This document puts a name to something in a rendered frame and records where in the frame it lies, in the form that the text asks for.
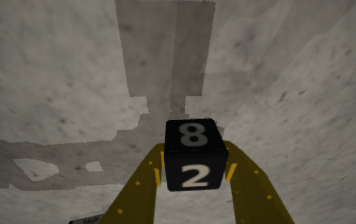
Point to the black calendar cube with digits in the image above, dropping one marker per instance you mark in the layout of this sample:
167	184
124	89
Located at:
195	155

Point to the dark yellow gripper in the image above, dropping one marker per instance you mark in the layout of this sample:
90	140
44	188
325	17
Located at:
255	200

